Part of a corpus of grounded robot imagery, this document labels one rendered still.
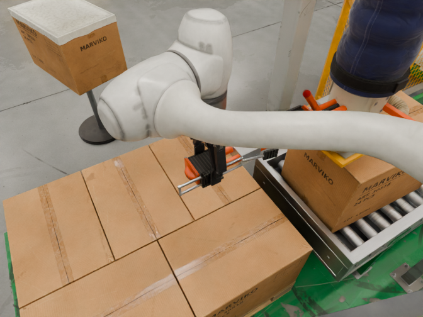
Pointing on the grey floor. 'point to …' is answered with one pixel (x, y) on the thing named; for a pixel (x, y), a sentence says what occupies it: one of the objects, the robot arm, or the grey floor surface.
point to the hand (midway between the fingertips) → (207, 166)
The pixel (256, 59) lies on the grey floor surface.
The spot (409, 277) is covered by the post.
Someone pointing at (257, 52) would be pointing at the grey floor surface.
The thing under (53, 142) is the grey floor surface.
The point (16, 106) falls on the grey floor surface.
